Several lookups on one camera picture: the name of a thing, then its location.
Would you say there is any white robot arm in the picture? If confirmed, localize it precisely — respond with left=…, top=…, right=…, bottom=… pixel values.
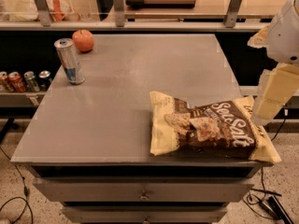
left=248, top=0, right=299, bottom=125

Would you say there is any brown sea salt chip bag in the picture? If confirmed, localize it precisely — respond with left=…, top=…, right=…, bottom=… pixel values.
left=149, top=91, right=281, bottom=163

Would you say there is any white orange plastic bag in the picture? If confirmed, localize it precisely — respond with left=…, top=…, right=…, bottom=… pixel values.
left=0, top=0, right=80, bottom=22

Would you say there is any grey drawer cabinet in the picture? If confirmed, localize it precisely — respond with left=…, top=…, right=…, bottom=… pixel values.
left=12, top=35, right=261, bottom=224

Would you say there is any silver blue energy drink can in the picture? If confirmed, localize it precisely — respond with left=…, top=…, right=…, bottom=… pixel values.
left=54, top=38, right=85, bottom=85

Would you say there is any red apple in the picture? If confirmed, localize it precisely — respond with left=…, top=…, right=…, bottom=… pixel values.
left=72, top=29, right=94, bottom=52

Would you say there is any blue silver soda can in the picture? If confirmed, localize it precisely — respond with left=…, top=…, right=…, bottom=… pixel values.
left=39, top=70, right=52, bottom=89

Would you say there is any upper grey drawer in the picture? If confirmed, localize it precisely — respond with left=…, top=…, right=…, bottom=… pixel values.
left=33, top=178, right=253, bottom=203

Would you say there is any grey drawer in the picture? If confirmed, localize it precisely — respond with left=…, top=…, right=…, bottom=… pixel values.
left=62, top=206, right=227, bottom=224
left=33, top=178, right=253, bottom=203

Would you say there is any red soda can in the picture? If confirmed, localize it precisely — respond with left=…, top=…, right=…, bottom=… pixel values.
left=0, top=71, right=14, bottom=92
left=8, top=72, right=27, bottom=92

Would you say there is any lower grey drawer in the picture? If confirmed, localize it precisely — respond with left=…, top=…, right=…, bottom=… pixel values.
left=62, top=206, right=227, bottom=224

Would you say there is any low grey shelf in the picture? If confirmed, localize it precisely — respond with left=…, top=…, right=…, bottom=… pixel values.
left=0, top=91, right=46, bottom=107

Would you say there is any red soda can far left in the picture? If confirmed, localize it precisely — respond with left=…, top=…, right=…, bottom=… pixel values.
left=0, top=71, right=14, bottom=92

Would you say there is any black power strip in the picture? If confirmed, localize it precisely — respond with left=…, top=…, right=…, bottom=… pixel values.
left=268, top=196, right=294, bottom=224

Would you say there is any grey counter rail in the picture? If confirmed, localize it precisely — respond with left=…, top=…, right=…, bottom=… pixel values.
left=0, top=21, right=266, bottom=33

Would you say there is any right metal bracket post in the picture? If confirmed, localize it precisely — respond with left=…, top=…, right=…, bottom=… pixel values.
left=223, top=0, right=243, bottom=28

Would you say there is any metal bracket post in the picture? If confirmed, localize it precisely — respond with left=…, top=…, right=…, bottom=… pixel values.
left=34, top=0, right=52, bottom=27
left=223, top=0, right=243, bottom=28
left=113, top=0, right=125, bottom=27

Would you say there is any middle metal bracket post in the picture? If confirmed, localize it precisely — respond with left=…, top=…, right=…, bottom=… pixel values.
left=113, top=0, right=125, bottom=27

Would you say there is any black cable right floor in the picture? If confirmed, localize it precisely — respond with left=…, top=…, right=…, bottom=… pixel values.
left=242, top=109, right=289, bottom=221

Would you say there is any black cable floor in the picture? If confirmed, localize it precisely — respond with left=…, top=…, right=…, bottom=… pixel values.
left=0, top=147, right=35, bottom=224
left=242, top=109, right=289, bottom=221

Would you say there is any black cable left floor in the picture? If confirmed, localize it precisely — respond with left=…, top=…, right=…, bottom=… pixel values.
left=0, top=147, right=35, bottom=224

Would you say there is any left metal bracket post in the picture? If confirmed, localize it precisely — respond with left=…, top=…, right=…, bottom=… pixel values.
left=34, top=0, right=52, bottom=27

